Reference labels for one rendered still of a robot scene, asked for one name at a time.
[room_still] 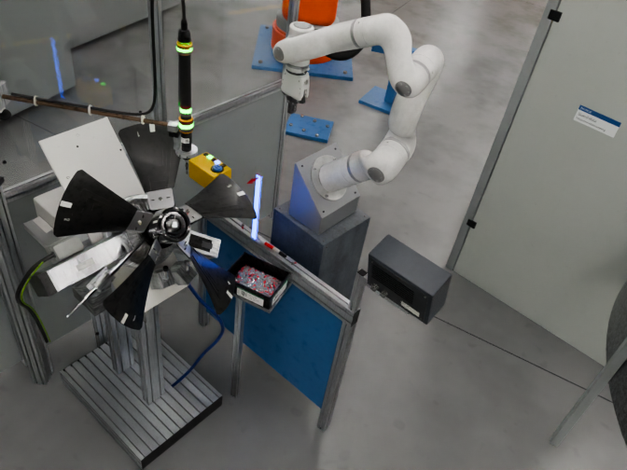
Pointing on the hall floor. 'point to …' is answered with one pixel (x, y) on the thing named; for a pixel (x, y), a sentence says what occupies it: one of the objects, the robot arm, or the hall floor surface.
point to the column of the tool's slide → (33, 345)
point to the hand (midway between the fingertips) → (292, 107)
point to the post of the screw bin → (237, 346)
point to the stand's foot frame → (149, 445)
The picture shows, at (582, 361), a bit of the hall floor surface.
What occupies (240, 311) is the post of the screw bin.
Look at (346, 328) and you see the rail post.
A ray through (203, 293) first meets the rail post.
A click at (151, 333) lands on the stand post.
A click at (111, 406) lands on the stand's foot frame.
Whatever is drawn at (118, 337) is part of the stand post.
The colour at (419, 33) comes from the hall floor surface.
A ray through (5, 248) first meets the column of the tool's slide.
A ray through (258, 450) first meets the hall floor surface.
